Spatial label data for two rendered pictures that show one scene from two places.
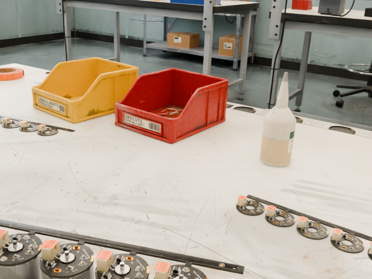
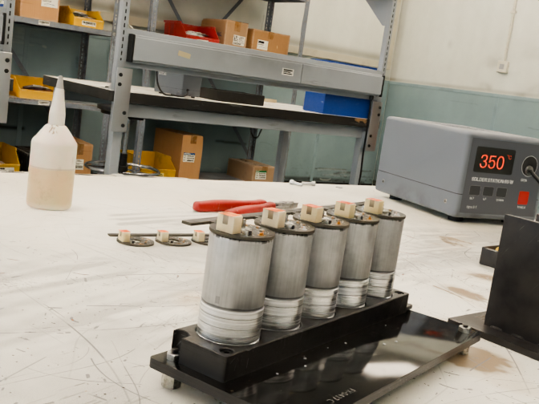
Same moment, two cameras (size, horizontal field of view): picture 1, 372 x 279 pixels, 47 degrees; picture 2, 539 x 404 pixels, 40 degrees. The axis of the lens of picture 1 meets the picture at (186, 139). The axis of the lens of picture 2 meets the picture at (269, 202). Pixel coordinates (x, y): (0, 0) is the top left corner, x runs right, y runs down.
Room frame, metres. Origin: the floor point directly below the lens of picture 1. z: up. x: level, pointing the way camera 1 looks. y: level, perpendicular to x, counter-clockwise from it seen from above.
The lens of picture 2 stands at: (0.07, 0.36, 0.87)
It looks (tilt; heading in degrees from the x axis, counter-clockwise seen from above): 9 degrees down; 291
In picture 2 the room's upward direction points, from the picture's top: 8 degrees clockwise
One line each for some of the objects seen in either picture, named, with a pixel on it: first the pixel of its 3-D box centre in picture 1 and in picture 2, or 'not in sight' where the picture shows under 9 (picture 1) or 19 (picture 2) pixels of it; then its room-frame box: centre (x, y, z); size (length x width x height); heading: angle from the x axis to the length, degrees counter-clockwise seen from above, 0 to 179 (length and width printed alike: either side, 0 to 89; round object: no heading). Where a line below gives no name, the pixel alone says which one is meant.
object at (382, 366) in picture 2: not in sight; (336, 354); (0.15, 0.06, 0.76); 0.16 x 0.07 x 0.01; 76
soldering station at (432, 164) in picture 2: not in sight; (457, 169); (0.19, -0.50, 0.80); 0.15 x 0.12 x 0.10; 138
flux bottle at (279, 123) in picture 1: (280, 118); (54, 141); (0.43, -0.10, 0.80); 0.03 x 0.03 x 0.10
